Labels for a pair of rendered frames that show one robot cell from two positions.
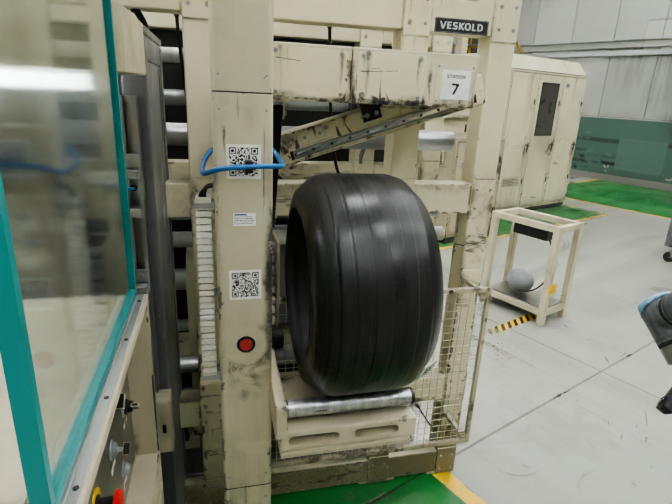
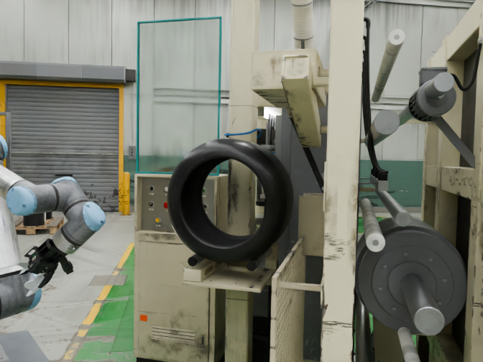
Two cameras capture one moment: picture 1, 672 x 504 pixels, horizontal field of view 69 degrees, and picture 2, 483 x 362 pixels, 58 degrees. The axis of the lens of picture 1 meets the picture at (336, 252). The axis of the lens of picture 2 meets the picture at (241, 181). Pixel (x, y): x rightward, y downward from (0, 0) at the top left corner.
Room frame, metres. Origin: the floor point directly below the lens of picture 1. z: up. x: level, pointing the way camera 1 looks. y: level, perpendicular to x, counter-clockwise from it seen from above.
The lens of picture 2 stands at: (2.28, -1.85, 1.38)
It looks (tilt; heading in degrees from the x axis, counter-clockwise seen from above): 3 degrees down; 119
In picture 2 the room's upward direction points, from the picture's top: 1 degrees clockwise
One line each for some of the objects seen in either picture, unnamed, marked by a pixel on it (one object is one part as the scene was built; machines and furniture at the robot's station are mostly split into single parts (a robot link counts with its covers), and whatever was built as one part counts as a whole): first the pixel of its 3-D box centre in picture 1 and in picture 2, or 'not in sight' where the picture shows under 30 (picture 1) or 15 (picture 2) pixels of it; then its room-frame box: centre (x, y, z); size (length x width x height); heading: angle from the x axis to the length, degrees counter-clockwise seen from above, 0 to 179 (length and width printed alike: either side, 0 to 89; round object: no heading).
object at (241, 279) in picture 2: (333, 403); (231, 276); (1.22, -0.01, 0.80); 0.37 x 0.36 x 0.02; 14
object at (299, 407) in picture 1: (349, 402); (204, 253); (1.09, -0.05, 0.90); 0.35 x 0.05 x 0.05; 104
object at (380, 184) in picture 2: not in sight; (368, 176); (1.79, 0.33, 1.30); 0.83 x 0.13 x 0.08; 104
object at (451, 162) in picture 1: (458, 186); not in sight; (6.07, -1.49, 0.62); 0.91 x 0.58 x 1.25; 127
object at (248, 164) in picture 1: (242, 159); (243, 134); (1.14, 0.23, 1.51); 0.19 x 0.19 x 0.06; 14
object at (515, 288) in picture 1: (528, 263); not in sight; (3.82, -1.59, 0.40); 0.60 x 0.35 x 0.80; 37
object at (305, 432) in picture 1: (346, 423); (204, 266); (1.09, -0.05, 0.84); 0.36 x 0.09 x 0.06; 104
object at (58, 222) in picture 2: not in sight; (37, 208); (-4.82, 3.30, 0.38); 1.20 x 0.80 x 0.76; 135
